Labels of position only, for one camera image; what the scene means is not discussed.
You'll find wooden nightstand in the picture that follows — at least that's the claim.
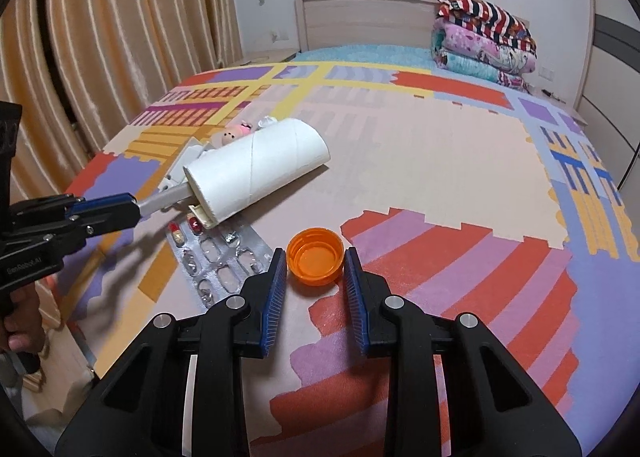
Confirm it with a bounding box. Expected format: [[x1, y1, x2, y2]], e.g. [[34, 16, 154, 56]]
[[244, 48, 299, 66]]

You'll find clear plastic bottle white cap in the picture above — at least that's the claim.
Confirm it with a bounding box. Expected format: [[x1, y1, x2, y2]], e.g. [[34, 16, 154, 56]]
[[137, 118, 332, 233]]

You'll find teal pink folded blanket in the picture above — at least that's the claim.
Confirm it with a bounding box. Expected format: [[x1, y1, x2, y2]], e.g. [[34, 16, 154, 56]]
[[440, 54, 532, 88]]

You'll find beige curtain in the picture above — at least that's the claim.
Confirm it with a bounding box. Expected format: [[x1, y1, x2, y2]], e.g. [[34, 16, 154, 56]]
[[0, 0, 247, 218]]

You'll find silver pill blister pack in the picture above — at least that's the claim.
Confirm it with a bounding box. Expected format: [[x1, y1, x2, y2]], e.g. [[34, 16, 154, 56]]
[[165, 217, 275, 312]]

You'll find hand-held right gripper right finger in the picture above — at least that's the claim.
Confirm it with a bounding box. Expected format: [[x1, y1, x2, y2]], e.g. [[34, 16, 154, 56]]
[[342, 247, 588, 457]]

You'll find grey white wardrobe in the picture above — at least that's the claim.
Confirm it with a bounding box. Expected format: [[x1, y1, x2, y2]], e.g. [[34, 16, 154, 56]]
[[574, 0, 640, 190]]

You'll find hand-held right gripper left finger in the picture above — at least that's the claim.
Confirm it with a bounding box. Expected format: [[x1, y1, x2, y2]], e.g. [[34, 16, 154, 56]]
[[55, 247, 288, 457]]

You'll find striped folded blanket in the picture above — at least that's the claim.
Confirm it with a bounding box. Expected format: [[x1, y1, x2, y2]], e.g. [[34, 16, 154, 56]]
[[434, 0, 539, 55]]

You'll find white plastic case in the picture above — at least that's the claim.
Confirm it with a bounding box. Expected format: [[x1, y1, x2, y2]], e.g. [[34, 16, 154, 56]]
[[159, 136, 218, 192]]

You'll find pink toy figure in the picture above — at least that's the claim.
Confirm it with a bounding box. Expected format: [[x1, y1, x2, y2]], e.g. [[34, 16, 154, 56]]
[[214, 120, 254, 148]]

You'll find person's left hand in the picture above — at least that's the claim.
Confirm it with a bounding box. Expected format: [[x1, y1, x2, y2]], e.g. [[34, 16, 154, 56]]
[[0, 288, 47, 354]]

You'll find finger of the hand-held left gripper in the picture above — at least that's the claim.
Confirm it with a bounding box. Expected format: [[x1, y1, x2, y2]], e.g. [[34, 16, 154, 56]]
[[0, 223, 97, 262], [11, 192, 142, 234]]

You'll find wooden headboard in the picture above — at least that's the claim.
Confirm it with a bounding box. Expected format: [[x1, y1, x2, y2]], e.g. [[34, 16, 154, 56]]
[[294, 0, 445, 55]]

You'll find orange bottle cap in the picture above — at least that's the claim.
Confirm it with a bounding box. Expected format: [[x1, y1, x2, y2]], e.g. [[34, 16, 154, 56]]
[[286, 228, 346, 286]]

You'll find pink cartoon folded blanket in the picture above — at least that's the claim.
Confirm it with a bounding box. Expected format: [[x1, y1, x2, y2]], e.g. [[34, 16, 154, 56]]
[[431, 18, 539, 74]]

